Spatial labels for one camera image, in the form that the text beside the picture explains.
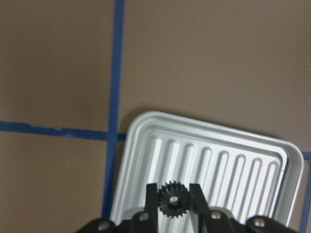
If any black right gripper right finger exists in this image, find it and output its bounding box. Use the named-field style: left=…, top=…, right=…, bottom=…
left=189, top=183, right=209, bottom=217

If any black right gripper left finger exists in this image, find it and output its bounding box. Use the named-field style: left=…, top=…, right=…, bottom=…
left=145, top=183, right=159, bottom=223

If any ribbed silver metal tray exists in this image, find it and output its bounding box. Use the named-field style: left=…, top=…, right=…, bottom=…
left=110, top=111, right=304, bottom=225

